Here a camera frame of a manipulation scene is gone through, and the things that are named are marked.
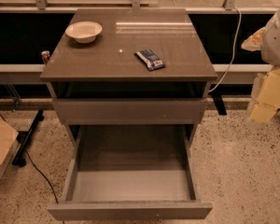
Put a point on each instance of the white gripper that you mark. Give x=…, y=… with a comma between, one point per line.
x=276, y=44

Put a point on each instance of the blue rxbar blueberry wrapper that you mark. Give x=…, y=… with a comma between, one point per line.
x=150, y=59

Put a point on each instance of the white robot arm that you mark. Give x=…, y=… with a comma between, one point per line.
x=270, y=47

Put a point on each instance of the grey drawer cabinet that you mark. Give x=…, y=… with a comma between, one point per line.
x=108, y=69

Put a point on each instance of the open grey lower drawer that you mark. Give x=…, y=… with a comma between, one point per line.
x=130, y=172

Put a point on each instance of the closed grey upper drawer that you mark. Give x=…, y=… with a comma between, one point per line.
x=129, y=112

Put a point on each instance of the black stand foot right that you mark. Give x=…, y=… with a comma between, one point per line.
x=219, y=104

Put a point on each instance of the white ceramic bowl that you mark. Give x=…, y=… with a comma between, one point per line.
x=84, y=32

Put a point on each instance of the red soda can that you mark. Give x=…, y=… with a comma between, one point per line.
x=45, y=56

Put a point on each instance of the black stand leg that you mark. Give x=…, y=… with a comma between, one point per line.
x=24, y=138

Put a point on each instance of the cardboard box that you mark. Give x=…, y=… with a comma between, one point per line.
x=8, y=145

